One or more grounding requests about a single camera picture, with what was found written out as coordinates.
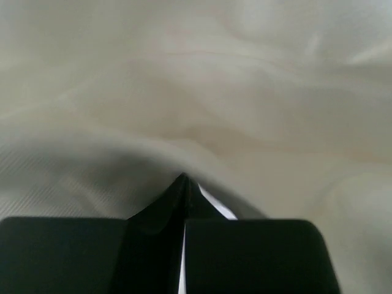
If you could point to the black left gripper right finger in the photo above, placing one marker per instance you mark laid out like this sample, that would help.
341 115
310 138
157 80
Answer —
225 254

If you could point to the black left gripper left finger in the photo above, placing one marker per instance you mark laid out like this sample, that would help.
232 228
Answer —
141 254

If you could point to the white pleated skirt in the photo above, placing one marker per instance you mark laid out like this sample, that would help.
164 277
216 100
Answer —
276 108

